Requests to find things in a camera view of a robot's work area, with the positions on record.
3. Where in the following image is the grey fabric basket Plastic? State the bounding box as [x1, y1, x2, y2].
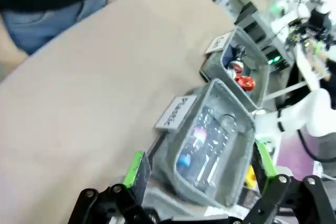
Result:
[151, 78, 257, 209]

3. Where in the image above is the person's right hand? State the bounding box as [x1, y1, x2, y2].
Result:
[0, 20, 29, 84]

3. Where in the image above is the crushed red drink can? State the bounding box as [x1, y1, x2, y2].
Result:
[227, 60, 256, 91]

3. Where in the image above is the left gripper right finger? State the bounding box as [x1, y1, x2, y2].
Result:
[243, 142, 336, 224]

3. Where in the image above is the black controller box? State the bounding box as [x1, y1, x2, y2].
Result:
[261, 45, 293, 71]

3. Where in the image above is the yellow emergency stop button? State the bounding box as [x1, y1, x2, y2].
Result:
[245, 165, 257, 188]

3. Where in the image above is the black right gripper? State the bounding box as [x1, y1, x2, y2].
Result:
[288, 8, 332, 42]

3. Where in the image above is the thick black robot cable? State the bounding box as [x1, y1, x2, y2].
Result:
[296, 129, 328, 162]

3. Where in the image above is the person in blue jeans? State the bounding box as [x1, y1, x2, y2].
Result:
[1, 0, 110, 56]

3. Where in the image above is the black drink can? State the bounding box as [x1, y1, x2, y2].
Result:
[230, 45, 248, 62]

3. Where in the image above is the clear plastic water bottle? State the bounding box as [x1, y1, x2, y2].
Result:
[175, 105, 237, 191]

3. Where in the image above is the white label Plastic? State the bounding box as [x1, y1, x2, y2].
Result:
[154, 93, 198, 133]

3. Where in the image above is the grey fabric basket Can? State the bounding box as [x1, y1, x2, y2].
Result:
[198, 25, 271, 112]

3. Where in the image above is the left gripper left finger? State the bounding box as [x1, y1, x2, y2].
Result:
[68, 150, 159, 224]

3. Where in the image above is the white label Can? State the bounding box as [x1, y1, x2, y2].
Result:
[203, 30, 236, 56]

